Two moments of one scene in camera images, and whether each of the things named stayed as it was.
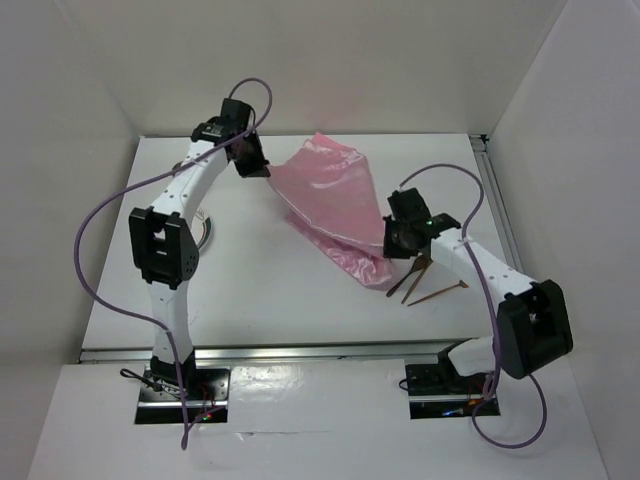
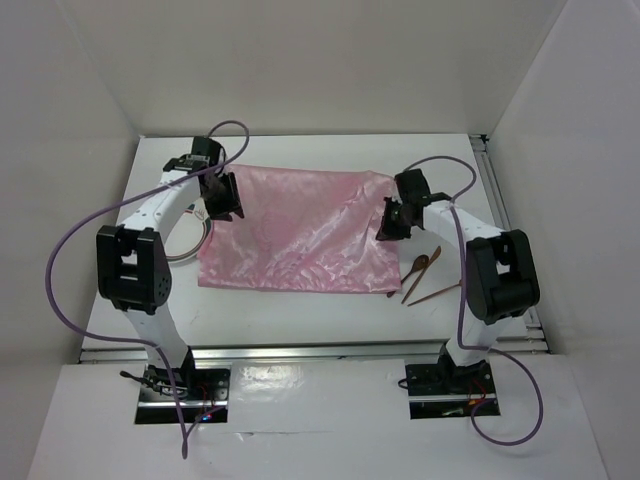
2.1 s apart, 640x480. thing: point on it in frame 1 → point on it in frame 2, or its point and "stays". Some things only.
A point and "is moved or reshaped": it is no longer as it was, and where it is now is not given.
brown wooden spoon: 416,281 stays
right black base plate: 434,392 stays
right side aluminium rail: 486,163 stays
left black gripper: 254,168 → 230,203
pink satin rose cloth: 329,201 is moved or reshaped
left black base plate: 206,388 stays
